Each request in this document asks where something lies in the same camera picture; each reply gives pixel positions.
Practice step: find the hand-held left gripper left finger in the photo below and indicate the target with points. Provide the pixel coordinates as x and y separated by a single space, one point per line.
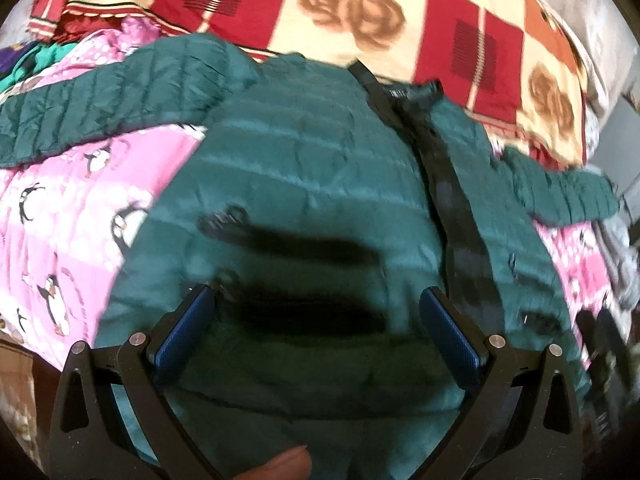
182 332

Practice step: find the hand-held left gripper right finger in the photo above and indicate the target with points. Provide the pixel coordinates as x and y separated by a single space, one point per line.
450 337

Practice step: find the green puffer jacket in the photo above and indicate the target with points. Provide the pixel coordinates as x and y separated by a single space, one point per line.
310 160

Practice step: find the person's left hand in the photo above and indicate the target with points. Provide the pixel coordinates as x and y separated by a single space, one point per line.
275 465

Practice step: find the grey sweatshirt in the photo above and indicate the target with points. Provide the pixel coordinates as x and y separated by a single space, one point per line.
620 255

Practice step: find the pink penguin print blanket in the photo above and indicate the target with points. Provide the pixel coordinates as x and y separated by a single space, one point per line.
60 210

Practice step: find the purple and green cloth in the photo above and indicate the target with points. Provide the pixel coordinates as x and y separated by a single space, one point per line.
35 65

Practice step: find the red cream checked quilt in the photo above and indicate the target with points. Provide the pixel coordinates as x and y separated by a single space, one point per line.
350 5

